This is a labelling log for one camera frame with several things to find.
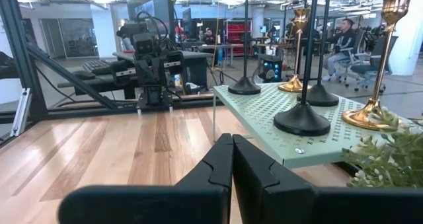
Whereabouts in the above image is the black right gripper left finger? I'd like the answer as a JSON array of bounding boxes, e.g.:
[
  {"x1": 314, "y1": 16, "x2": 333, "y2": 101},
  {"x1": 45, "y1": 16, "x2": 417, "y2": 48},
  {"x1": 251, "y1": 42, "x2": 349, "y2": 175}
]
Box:
[{"x1": 58, "y1": 133, "x2": 234, "y2": 224}]

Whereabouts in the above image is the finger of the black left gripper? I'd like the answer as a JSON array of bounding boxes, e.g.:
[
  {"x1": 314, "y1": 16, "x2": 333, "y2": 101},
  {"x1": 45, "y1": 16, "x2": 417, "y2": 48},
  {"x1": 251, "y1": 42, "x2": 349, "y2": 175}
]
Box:
[
  {"x1": 150, "y1": 56, "x2": 167, "y2": 83},
  {"x1": 135, "y1": 57, "x2": 153, "y2": 83}
]

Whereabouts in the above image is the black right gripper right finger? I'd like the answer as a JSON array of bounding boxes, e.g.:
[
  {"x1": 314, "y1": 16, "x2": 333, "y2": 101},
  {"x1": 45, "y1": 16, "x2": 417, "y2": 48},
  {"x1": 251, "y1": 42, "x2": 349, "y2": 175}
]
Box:
[{"x1": 232, "y1": 133, "x2": 423, "y2": 224}]

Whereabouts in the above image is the black candlestick holder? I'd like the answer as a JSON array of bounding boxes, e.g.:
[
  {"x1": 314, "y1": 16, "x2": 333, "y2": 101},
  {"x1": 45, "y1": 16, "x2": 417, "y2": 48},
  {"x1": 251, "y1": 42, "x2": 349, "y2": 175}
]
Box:
[
  {"x1": 227, "y1": 0, "x2": 262, "y2": 96},
  {"x1": 273, "y1": 0, "x2": 332, "y2": 137},
  {"x1": 296, "y1": 0, "x2": 340, "y2": 108}
]

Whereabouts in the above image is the gold candlestick holder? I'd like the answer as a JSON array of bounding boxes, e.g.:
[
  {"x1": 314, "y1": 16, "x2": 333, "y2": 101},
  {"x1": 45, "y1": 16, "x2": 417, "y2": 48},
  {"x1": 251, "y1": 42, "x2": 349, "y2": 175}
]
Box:
[
  {"x1": 342, "y1": 0, "x2": 420, "y2": 131},
  {"x1": 278, "y1": 8, "x2": 312, "y2": 93}
]

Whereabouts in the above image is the black keyboard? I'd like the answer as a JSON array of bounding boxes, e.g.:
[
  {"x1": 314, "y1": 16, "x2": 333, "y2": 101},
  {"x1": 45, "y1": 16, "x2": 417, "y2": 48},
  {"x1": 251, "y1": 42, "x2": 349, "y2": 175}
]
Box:
[{"x1": 82, "y1": 59, "x2": 114, "y2": 75}]

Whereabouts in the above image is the person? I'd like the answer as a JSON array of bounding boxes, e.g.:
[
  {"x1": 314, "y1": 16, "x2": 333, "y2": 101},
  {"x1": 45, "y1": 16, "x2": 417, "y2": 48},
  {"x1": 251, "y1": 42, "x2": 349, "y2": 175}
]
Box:
[
  {"x1": 203, "y1": 28, "x2": 217, "y2": 47},
  {"x1": 322, "y1": 18, "x2": 358, "y2": 83}
]

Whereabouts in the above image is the computer monitor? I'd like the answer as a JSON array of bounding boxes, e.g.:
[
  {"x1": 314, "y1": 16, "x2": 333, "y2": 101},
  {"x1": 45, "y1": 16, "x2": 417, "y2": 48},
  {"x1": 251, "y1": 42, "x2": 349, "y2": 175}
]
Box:
[{"x1": 124, "y1": 0, "x2": 175, "y2": 32}]

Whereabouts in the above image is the red tool cabinet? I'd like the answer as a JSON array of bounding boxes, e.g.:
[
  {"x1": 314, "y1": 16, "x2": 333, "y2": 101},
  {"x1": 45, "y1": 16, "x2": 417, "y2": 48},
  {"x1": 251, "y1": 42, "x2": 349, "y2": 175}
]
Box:
[{"x1": 226, "y1": 20, "x2": 254, "y2": 57}]

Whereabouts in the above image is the potted artificial green plant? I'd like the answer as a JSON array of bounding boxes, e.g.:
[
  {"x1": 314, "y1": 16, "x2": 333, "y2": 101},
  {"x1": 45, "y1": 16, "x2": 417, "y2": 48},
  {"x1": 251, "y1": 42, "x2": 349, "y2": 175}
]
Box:
[{"x1": 340, "y1": 106, "x2": 423, "y2": 190}]

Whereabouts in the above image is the green perforated metal riser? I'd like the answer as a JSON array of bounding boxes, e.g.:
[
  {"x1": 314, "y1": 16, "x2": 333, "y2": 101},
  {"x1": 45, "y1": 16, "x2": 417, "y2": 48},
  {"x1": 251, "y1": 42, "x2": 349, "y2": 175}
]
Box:
[{"x1": 212, "y1": 81, "x2": 423, "y2": 170}]

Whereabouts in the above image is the computer tower with blue lights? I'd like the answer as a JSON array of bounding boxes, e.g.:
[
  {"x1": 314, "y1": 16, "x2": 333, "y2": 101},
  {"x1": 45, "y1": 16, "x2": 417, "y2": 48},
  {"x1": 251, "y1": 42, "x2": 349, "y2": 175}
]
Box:
[{"x1": 257, "y1": 54, "x2": 284, "y2": 83}]

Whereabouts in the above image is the dark office chair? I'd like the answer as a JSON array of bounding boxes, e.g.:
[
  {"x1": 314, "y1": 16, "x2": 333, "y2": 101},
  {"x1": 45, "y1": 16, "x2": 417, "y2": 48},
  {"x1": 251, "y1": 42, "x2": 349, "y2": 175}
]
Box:
[{"x1": 349, "y1": 34, "x2": 398, "y2": 90}]

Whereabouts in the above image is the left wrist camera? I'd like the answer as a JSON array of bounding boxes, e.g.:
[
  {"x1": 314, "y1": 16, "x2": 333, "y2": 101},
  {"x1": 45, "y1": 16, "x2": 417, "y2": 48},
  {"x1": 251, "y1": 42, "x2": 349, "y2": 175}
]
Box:
[{"x1": 132, "y1": 32, "x2": 155, "y2": 58}]

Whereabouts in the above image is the black aluminium table frame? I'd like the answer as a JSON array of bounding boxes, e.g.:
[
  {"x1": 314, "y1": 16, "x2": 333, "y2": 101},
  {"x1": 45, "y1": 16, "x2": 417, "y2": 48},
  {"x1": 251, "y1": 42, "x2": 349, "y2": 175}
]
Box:
[{"x1": 0, "y1": 0, "x2": 215, "y2": 149}]

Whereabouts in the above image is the silver aluminium bracket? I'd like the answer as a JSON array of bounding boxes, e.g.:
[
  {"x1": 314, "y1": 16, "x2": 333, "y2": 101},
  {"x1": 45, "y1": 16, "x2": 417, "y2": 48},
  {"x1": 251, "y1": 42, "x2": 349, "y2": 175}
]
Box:
[{"x1": 9, "y1": 87, "x2": 32, "y2": 137}]

